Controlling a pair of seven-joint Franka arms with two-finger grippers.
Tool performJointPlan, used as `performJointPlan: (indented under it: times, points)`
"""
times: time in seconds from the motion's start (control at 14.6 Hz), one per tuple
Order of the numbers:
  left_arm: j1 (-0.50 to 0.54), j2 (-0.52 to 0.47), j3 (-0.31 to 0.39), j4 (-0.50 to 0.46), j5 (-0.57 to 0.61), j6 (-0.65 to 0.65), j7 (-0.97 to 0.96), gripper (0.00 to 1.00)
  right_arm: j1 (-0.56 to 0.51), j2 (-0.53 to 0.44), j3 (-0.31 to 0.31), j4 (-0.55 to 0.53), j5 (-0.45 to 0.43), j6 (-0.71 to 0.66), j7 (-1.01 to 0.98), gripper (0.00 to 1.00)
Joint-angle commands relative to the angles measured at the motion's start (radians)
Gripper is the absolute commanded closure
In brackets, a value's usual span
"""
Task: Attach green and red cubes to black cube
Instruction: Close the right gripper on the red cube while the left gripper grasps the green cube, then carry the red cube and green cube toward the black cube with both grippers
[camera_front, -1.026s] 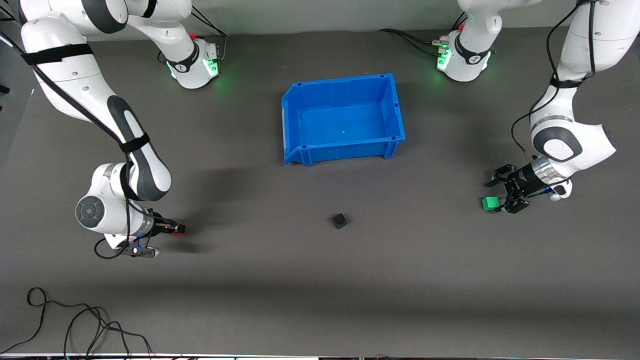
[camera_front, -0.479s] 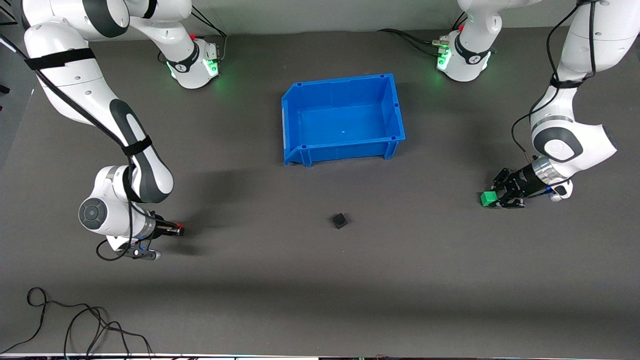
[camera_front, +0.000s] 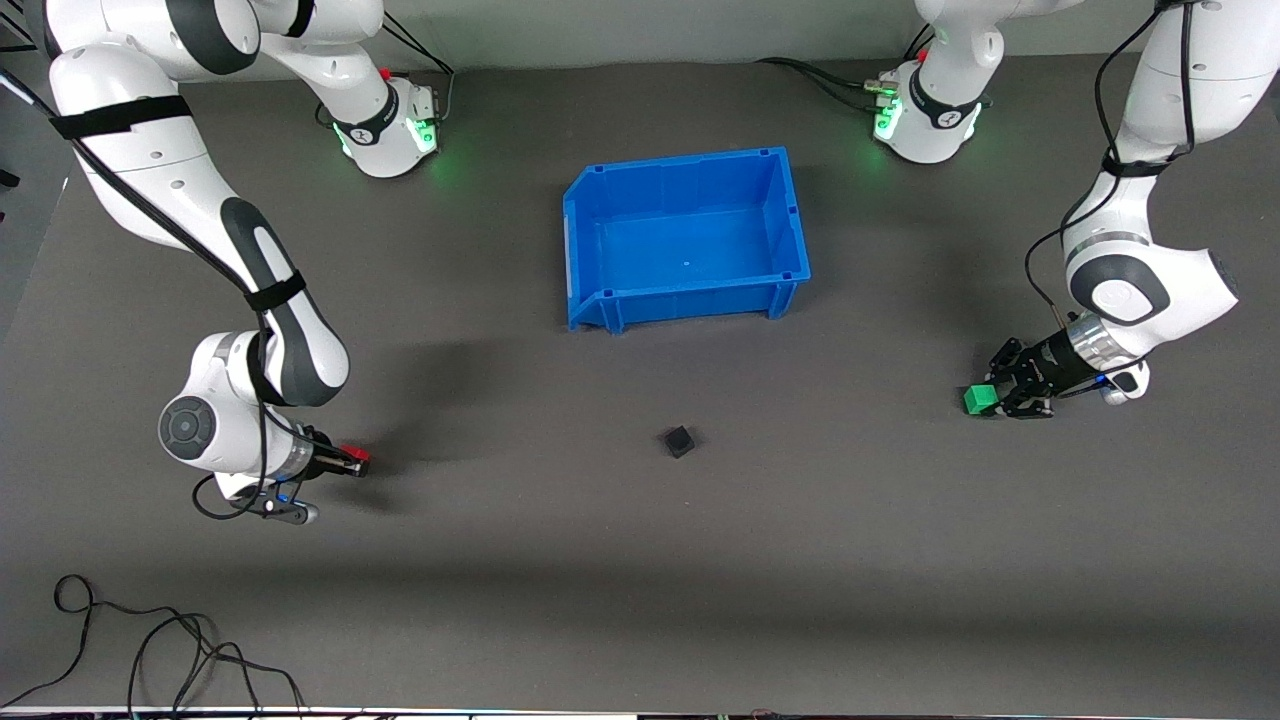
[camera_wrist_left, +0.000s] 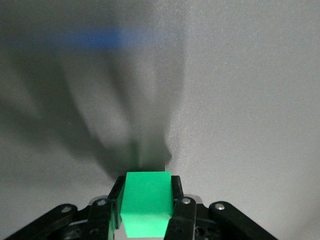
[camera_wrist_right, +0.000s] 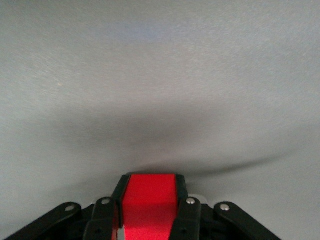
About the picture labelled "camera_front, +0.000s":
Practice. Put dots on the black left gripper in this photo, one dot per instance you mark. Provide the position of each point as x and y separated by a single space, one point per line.
1046 364

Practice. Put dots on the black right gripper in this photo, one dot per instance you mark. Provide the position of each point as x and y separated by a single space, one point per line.
320 462

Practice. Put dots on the red cube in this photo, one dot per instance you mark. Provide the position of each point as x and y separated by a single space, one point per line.
356 454

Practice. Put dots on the green cube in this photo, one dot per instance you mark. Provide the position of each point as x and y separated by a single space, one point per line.
979 400

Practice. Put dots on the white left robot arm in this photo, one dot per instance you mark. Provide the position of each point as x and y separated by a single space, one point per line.
1150 270

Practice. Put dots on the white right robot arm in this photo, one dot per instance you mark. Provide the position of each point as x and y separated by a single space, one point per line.
180 180

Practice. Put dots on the black cube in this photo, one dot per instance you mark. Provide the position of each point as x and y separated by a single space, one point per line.
679 441

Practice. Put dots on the blue plastic storage bin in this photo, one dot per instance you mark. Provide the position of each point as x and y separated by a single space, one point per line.
685 245

